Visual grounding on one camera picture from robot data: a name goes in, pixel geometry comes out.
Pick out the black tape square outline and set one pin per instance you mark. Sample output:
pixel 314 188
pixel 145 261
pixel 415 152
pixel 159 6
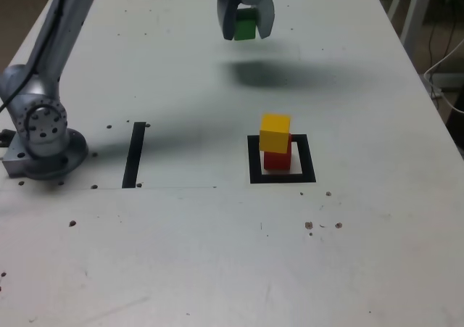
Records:
pixel 308 160

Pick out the red cube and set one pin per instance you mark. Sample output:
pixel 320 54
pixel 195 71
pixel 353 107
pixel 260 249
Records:
pixel 275 162

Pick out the thick white furniture leg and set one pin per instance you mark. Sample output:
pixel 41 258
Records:
pixel 416 15

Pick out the green cube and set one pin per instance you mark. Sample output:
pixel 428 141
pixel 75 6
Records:
pixel 244 28

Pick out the yellow cube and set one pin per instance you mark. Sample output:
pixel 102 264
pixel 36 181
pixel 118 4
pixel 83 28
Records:
pixel 274 135

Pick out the black tape strip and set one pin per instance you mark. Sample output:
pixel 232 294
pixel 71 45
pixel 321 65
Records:
pixel 133 153

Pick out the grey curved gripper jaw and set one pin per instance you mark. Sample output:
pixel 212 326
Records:
pixel 225 15
pixel 266 15

